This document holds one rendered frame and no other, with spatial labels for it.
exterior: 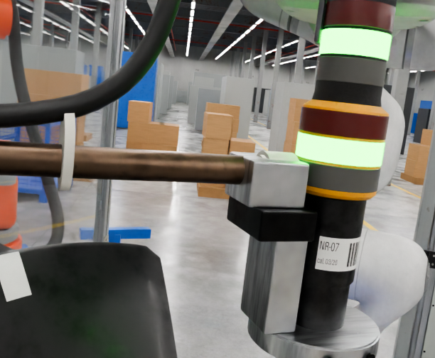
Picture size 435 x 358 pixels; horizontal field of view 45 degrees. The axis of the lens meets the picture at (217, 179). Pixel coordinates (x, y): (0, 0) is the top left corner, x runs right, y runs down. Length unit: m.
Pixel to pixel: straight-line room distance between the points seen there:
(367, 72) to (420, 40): 0.66
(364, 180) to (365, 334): 0.08
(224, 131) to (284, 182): 7.48
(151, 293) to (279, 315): 0.15
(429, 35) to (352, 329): 0.67
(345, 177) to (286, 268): 0.05
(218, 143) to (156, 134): 1.99
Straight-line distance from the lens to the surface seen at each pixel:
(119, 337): 0.37
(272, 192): 0.24
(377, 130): 0.26
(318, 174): 0.26
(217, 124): 7.70
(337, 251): 0.27
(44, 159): 0.22
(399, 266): 0.85
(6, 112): 0.22
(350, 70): 0.26
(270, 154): 0.25
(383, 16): 0.26
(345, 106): 0.25
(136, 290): 0.39
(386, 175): 0.89
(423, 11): 0.33
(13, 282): 0.37
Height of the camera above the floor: 1.57
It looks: 10 degrees down
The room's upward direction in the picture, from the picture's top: 6 degrees clockwise
